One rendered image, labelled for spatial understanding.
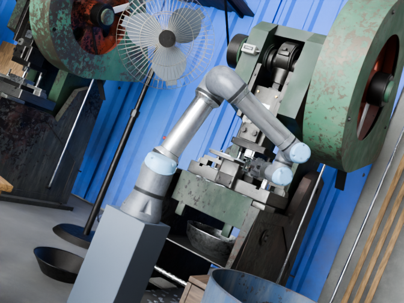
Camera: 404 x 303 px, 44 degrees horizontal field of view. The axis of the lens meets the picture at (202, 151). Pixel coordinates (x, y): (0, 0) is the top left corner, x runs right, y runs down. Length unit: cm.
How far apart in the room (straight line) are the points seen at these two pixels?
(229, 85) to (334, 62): 48
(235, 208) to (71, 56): 152
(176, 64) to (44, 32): 80
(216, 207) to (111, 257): 68
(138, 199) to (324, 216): 195
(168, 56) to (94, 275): 159
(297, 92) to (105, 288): 124
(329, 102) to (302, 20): 192
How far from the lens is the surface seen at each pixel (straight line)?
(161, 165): 175
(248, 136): 241
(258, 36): 254
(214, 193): 229
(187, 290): 171
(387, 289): 348
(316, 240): 350
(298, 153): 184
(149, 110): 420
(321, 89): 208
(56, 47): 313
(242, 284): 141
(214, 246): 238
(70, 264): 249
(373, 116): 271
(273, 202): 237
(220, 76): 182
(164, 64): 302
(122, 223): 176
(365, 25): 213
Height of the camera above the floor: 72
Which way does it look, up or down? 1 degrees up
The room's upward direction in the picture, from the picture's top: 22 degrees clockwise
